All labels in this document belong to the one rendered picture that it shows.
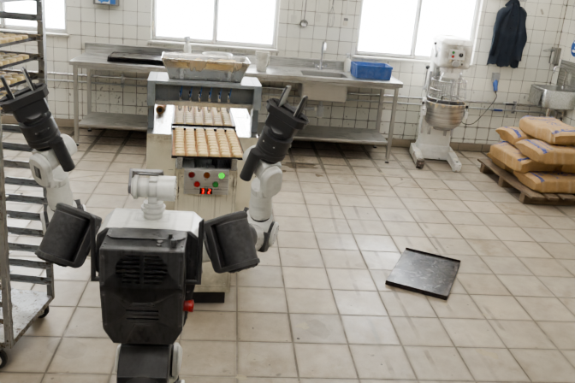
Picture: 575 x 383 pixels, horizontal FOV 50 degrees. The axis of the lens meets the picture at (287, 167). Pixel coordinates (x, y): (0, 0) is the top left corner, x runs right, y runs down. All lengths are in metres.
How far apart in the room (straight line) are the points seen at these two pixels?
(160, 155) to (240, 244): 2.50
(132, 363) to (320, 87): 5.18
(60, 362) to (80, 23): 4.66
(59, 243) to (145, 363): 0.38
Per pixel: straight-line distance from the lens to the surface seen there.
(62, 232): 1.68
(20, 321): 3.39
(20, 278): 3.60
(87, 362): 3.30
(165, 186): 1.63
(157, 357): 1.72
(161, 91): 4.06
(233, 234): 1.63
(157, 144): 4.06
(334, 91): 6.64
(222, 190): 3.39
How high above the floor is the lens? 1.88
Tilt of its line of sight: 17 degrees down
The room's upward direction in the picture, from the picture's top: 5 degrees clockwise
